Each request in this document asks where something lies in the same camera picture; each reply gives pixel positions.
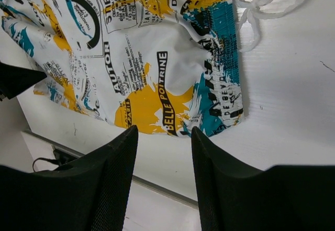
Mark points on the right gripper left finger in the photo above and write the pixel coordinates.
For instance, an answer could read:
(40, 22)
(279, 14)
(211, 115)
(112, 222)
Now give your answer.
(88, 193)

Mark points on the patterned white teal yellow shorts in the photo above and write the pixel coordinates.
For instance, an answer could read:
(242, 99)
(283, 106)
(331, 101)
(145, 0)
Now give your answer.
(165, 66)

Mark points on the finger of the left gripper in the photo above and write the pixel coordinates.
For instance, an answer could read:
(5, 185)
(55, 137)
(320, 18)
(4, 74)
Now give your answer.
(15, 80)

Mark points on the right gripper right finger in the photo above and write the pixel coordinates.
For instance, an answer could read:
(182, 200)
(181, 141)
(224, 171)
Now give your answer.
(233, 195)

